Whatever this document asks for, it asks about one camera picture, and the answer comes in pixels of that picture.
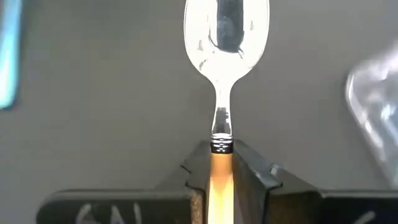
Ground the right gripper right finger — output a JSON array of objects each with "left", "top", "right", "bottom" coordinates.
[{"left": 231, "top": 139, "right": 398, "bottom": 224}]

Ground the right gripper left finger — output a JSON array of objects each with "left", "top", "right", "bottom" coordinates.
[{"left": 35, "top": 139, "right": 213, "bottom": 224}]

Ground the orange-handled metal spoon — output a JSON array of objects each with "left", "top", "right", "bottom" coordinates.
[{"left": 183, "top": 0, "right": 271, "bottom": 224}]

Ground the blue-handled metal spoon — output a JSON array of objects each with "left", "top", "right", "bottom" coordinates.
[{"left": 0, "top": 0, "right": 23, "bottom": 110}]

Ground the dark table mat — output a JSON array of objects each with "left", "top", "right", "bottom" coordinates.
[{"left": 0, "top": 0, "right": 398, "bottom": 224}]

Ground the clear plastic bin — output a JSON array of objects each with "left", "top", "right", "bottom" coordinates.
[{"left": 344, "top": 43, "right": 398, "bottom": 189}]

